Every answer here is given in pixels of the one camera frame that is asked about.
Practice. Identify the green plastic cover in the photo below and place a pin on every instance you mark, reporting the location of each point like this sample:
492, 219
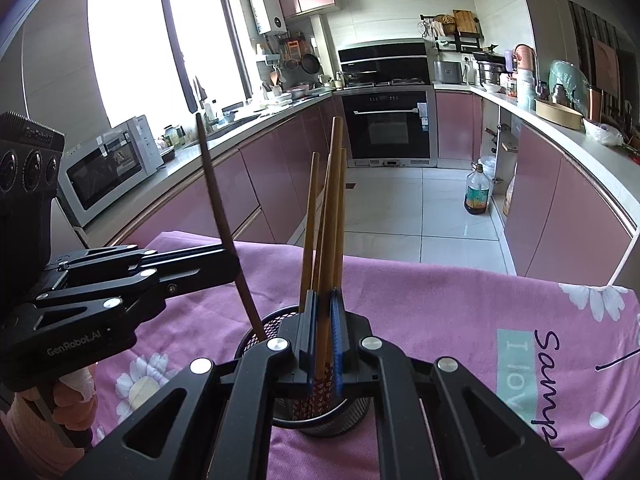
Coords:
570, 77

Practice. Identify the plastic oil bottle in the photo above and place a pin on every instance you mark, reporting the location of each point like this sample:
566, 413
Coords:
476, 195

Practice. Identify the pink floral blanket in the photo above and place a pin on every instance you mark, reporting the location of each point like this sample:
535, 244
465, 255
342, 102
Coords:
440, 310

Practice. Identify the white microwave oven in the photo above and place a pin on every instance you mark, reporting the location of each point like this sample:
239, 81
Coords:
115, 160

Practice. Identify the person's left hand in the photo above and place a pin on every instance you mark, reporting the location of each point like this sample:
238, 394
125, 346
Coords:
75, 410

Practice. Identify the dark brown chopstick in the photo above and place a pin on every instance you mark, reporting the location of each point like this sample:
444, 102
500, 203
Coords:
220, 220

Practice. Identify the wooden cutting board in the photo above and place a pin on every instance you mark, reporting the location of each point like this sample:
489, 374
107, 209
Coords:
463, 21

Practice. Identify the black range hood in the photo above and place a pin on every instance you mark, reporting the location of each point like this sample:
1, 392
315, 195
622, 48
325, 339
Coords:
382, 57

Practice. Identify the silver toaster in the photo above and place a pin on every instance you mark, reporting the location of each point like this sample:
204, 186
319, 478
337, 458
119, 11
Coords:
447, 72

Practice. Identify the round beige basin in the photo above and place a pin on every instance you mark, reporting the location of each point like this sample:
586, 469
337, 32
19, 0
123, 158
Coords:
557, 114

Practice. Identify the bundle of wooden chopsticks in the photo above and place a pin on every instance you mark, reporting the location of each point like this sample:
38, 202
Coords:
309, 235

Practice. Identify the steel steamer pot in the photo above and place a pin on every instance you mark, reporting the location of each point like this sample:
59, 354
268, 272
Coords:
491, 72

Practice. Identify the pink kettle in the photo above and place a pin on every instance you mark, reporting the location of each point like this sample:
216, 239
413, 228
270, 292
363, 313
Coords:
524, 57

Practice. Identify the black mesh utensil holder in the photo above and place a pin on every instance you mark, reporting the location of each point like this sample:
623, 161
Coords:
325, 422

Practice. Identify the white water heater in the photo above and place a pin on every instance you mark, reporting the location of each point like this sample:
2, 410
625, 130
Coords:
267, 10

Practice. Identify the black wall spice rack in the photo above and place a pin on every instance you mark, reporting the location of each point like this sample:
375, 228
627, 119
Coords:
460, 40

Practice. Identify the light bamboo chopstick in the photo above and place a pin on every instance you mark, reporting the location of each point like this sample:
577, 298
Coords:
331, 210

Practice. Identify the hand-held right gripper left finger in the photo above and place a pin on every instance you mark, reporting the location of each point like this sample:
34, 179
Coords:
312, 340

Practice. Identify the hanging frying pan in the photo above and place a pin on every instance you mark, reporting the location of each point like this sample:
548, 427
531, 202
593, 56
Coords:
310, 63

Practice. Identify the pink kitchen base cabinet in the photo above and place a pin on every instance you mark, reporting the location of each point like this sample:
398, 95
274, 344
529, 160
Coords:
550, 200
260, 170

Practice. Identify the copper thermos bottle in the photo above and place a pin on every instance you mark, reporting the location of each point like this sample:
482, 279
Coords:
595, 98

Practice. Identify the white plastic bag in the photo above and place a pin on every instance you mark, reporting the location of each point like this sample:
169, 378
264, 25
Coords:
602, 133

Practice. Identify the black built-in oven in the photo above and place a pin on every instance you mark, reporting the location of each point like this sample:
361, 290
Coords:
387, 125

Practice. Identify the kitchen window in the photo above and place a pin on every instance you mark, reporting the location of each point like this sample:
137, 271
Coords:
135, 50

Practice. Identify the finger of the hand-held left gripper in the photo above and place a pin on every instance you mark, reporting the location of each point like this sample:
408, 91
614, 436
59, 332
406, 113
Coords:
200, 275
110, 255

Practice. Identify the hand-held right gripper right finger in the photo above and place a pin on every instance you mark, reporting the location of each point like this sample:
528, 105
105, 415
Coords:
336, 340

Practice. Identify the kitchen sink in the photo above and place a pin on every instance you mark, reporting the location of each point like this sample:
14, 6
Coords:
235, 124

